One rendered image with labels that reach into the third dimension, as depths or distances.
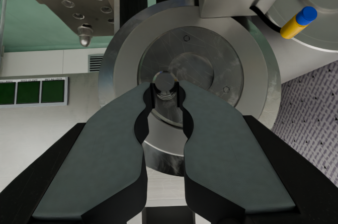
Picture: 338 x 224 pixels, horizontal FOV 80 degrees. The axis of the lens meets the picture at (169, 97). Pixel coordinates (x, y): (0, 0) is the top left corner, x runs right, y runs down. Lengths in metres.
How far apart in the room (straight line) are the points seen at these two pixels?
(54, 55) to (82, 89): 2.96
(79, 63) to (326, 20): 3.16
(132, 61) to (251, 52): 0.09
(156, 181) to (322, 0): 0.43
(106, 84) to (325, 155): 0.28
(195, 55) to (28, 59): 3.55
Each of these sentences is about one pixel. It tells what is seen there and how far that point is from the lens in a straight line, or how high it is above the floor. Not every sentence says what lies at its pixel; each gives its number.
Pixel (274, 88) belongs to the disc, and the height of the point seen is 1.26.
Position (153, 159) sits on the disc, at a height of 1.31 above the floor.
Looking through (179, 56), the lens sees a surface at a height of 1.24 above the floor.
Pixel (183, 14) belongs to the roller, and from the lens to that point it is 0.17.
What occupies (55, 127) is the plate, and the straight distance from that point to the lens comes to 0.56.
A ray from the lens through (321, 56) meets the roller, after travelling 0.21.
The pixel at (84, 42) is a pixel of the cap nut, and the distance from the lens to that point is 0.56.
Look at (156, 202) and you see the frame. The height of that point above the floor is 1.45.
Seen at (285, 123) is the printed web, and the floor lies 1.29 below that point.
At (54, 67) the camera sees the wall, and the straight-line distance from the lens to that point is 3.42.
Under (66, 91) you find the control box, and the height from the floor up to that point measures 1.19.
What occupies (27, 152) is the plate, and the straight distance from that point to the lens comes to 0.59.
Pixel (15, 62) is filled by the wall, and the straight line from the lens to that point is 3.77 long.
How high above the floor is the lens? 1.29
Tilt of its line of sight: 9 degrees down
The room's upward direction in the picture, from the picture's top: 178 degrees clockwise
